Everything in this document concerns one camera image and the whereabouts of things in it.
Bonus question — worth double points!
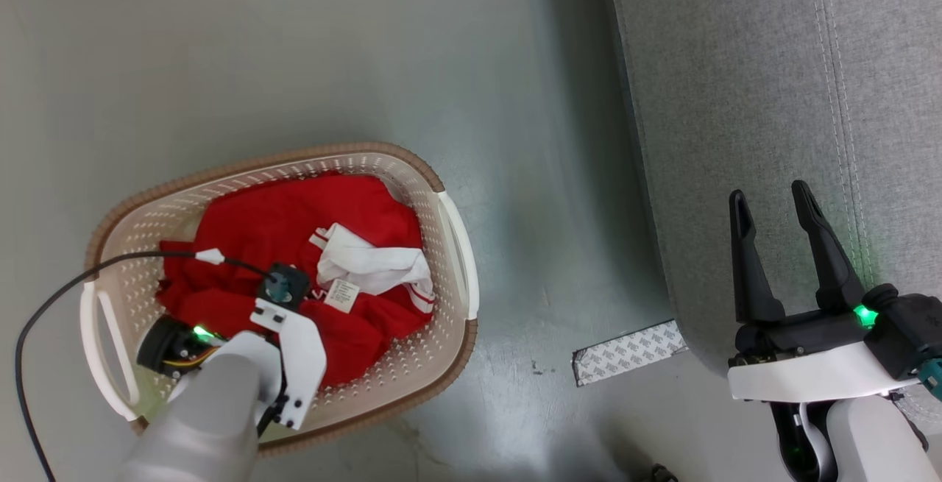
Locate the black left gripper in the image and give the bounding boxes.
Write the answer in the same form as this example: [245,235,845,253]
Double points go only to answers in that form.
[137,316,223,380]

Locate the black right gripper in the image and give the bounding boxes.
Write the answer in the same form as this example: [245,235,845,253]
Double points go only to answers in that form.
[729,180,942,380]

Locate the red garment with white trim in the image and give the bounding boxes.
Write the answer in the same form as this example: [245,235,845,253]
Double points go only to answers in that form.
[156,173,436,389]

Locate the beige perforated laundry basket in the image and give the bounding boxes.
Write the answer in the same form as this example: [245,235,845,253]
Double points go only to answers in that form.
[79,142,481,459]

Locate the patterned white tape strip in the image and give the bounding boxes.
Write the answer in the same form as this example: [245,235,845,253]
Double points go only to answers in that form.
[573,320,689,387]

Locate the grey fabric sofa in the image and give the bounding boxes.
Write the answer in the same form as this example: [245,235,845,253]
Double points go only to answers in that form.
[600,0,942,424]

